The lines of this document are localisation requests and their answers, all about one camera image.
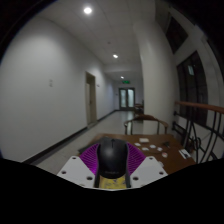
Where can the wooden armchair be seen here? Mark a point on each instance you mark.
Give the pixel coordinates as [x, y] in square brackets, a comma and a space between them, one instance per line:
[145, 117]

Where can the dark framed window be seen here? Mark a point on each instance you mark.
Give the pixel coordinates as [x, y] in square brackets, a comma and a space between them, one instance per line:
[193, 90]

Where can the green exit sign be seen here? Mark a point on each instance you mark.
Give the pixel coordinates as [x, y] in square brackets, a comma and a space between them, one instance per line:
[125, 81]

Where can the round ceiling lights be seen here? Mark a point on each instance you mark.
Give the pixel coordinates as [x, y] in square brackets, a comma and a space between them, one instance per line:
[87, 10]

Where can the white paper card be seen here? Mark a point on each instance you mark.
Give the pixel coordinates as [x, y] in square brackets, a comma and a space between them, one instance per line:
[144, 140]

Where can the beige side door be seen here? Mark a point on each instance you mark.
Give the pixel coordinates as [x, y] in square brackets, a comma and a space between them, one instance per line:
[90, 100]

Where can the wood-topped black metal railing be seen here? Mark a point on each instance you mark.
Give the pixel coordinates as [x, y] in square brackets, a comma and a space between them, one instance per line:
[200, 106]

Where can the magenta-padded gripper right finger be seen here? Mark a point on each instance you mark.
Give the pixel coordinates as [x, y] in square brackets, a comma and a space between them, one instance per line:
[150, 170]

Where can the glass double door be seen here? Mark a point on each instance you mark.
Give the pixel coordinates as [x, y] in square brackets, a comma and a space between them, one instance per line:
[127, 99]

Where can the white wall switch plate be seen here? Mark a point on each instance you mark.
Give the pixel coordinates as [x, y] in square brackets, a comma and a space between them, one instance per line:
[51, 83]

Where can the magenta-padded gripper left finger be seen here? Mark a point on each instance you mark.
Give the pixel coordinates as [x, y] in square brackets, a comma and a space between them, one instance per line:
[75, 170]

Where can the black computer mouse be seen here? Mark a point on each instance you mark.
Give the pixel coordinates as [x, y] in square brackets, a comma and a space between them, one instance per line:
[112, 156]

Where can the small white card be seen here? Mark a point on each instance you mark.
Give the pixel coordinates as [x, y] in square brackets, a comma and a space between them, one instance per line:
[164, 155]

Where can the white booklet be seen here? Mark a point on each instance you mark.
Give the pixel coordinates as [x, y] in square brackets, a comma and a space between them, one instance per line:
[184, 153]

